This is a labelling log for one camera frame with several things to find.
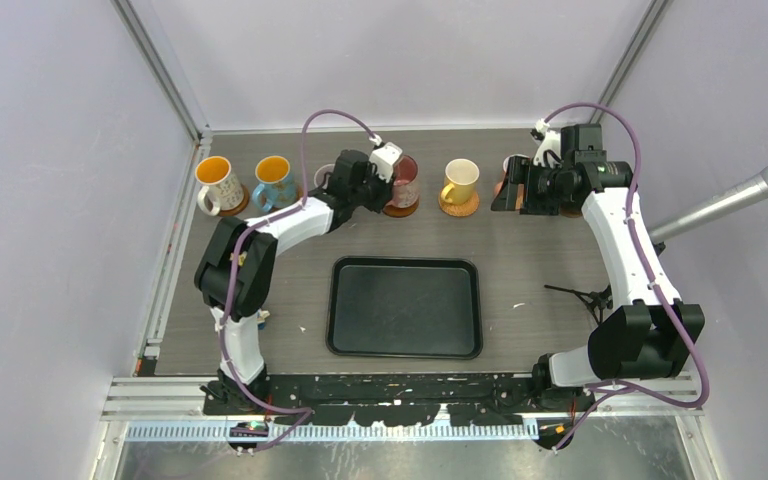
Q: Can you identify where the black serving tray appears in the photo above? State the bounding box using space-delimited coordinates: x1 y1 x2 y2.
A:
326 256 483 360

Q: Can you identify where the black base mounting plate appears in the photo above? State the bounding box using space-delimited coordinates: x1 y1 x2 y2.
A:
200 373 595 427

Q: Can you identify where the white mug pink handle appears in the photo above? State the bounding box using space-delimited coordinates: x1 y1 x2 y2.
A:
498 154 531 184

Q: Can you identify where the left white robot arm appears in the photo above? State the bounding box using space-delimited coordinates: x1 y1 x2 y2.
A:
194 142 403 414

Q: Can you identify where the silver microphone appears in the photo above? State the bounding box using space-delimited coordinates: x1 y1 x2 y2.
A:
648 166 768 244

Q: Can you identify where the woven rattan coaster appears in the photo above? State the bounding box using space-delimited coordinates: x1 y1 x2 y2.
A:
494 183 525 211
438 192 480 218

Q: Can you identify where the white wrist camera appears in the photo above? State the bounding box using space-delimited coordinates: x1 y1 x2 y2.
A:
530 119 563 169
369 134 403 183

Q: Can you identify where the dark brown wooden coaster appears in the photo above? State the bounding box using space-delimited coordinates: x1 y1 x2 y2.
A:
559 209 582 218

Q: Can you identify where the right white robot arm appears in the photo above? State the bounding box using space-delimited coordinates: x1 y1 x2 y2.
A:
491 120 705 411

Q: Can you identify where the lilac mug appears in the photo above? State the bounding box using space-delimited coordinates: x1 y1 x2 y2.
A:
313 163 335 194

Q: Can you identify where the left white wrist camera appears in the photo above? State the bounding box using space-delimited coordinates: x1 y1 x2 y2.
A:
369 134 403 183

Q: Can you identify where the cream mug yellow handle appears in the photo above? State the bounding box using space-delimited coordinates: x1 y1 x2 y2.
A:
439 158 480 205

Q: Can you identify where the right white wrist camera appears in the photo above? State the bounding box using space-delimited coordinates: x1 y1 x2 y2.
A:
530 119 563 169

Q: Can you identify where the white mug orange inside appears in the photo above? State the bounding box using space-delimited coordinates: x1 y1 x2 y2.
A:
195 156 242 216

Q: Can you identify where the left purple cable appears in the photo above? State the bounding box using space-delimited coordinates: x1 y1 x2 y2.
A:
216 109 385 454

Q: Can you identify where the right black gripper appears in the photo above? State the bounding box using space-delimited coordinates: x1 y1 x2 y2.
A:
491 155 572 216

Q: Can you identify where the blue mug orange inside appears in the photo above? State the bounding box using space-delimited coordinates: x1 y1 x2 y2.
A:
252 156 297 213

